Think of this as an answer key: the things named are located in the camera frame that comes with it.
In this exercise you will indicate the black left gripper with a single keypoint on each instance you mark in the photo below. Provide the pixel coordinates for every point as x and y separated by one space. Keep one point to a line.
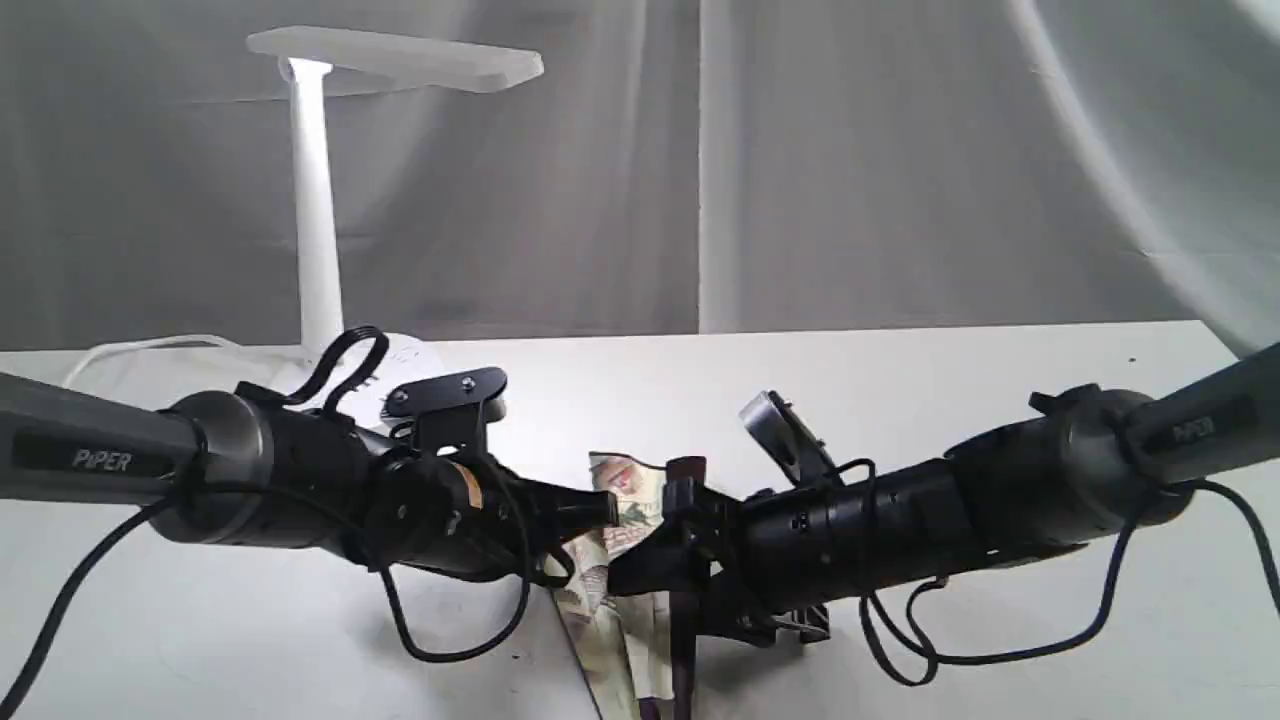
473 519

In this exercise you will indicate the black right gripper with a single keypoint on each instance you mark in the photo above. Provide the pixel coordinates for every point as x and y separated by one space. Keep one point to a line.
753 567

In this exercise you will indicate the painted paper folding fan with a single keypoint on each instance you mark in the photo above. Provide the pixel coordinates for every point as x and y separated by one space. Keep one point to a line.
629 628

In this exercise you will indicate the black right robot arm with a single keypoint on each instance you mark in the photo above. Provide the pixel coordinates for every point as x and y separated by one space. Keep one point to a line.
1092 462

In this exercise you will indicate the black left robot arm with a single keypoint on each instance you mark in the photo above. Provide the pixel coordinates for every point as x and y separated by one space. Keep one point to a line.
247 469

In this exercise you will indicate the white desk lamp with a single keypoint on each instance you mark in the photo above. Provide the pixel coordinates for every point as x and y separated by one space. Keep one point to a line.
306 55

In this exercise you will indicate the grey backdrop curtain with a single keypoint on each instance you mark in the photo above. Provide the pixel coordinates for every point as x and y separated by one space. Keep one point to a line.
681 167

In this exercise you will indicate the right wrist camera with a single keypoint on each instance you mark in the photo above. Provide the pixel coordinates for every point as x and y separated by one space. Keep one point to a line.
801 456

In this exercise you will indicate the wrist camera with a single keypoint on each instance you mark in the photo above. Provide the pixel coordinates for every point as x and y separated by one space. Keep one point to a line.
801 456
449 412

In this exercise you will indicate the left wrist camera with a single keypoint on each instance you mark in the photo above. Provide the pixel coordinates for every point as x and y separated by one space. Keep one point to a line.
449 412

